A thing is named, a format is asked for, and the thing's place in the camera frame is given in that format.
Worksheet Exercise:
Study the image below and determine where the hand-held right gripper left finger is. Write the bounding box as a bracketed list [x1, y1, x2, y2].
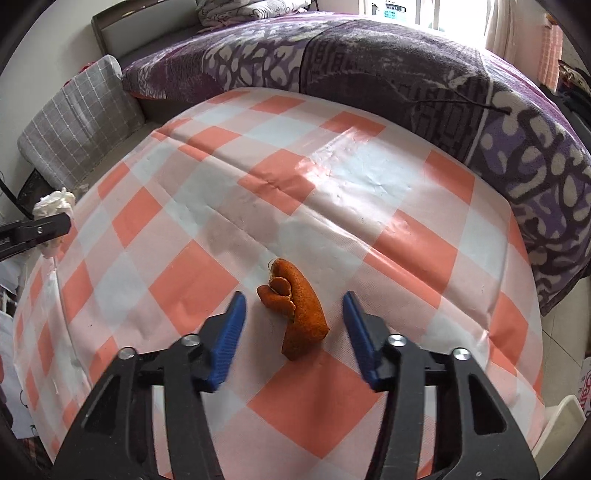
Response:
[52, 292, 247, 480]

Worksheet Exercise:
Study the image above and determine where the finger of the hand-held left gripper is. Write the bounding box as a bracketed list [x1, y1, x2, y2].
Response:
[0, 213, 72, 259]

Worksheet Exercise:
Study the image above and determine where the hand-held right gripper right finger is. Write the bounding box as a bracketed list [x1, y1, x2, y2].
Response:
[342, 291, 541, 480]

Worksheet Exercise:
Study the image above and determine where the white tissue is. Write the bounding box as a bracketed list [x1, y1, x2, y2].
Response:
[31, 188, 77, 259]

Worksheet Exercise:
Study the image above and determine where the orange peel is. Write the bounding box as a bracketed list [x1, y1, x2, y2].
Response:
[256, 258, 330, 360]

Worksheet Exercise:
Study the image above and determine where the cream plastic bin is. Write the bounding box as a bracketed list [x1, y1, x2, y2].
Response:
[531, 396, 589, 462]

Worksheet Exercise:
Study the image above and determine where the grey checkered cloth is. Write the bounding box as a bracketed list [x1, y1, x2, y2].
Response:
[17, 54, 146, 197]

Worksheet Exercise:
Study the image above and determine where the orange white checkered tablecloth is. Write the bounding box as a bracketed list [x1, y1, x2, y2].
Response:
[13, 88, 548, 480]

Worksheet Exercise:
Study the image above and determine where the red cloth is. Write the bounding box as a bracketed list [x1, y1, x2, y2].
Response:
[65, 60, 100, 86]

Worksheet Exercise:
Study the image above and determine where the blue white cardboard box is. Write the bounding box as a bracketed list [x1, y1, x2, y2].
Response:
[577, 364, 591, 416]

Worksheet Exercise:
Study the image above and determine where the grey bed headboard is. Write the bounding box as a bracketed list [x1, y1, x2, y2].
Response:
[91, 0, 204, 58]

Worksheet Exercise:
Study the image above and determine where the bed with purple blanket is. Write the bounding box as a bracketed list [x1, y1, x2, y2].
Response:
[121, 11, 591, 317]

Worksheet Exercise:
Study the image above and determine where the folded floral quilt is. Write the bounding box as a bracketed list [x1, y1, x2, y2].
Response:
[196, 0, 315, 21]

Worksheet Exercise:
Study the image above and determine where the stack of folded clothes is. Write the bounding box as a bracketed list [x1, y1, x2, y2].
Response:
[556, 59, 591, 121]

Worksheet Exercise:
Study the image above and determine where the green plastic basket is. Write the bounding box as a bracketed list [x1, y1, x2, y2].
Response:
[372, 0, 409, 24]

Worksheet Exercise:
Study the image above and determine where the pink drawer cabinet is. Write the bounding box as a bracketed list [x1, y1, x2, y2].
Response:
[538, 21, 565, 90]

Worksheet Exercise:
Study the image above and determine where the white curtain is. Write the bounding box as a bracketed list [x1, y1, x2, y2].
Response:
[482, 0, 550, 58]

